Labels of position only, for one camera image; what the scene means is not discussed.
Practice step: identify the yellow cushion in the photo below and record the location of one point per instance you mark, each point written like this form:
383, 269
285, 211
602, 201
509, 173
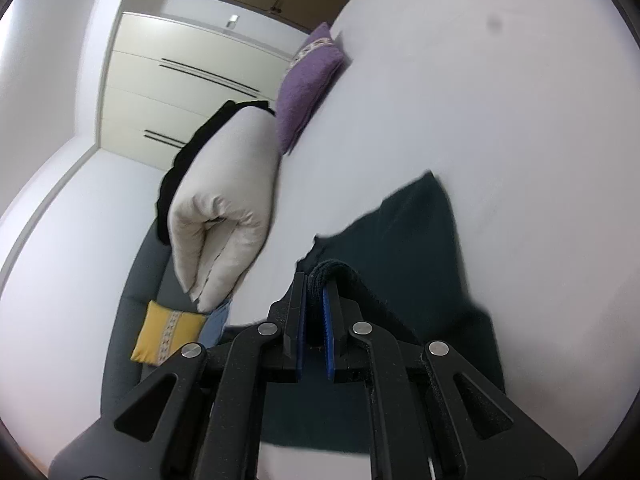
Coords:
163, 332

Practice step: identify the purple cushion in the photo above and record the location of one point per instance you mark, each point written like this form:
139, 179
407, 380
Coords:
305, 81

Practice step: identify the black garment behind duvet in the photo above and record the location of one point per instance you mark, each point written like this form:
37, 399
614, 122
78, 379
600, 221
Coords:
184, 158

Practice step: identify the blue cloth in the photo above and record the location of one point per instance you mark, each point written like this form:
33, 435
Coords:
214, 325

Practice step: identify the grey upholstered bench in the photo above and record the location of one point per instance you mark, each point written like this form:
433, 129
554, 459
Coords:
151, 277

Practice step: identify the folded beige duvet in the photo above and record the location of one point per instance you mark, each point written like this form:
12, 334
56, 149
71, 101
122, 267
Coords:
220, 216

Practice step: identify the cream wardrobe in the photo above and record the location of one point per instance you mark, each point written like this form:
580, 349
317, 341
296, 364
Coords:
165, 78

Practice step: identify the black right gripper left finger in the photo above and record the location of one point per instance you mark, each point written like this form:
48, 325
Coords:
199, 415

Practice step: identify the dark green knit garment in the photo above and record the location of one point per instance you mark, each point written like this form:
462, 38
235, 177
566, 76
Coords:
403, 260

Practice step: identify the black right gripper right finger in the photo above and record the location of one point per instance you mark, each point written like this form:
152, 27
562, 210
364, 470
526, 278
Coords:
432, 414

